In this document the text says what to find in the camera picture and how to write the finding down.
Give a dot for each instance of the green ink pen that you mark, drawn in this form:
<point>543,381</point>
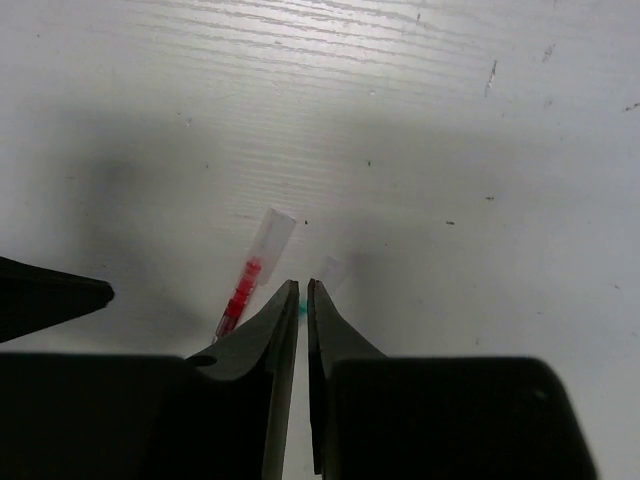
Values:
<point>331,273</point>

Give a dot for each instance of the red ink pen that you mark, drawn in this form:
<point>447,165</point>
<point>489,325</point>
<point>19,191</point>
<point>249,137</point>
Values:
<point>262,258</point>

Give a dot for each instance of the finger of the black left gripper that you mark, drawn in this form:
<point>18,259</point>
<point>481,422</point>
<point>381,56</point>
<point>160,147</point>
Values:
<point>35,298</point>

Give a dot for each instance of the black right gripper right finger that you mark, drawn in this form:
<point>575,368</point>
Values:
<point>351,407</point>

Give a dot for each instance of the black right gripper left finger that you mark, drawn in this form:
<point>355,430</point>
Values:
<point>229,419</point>

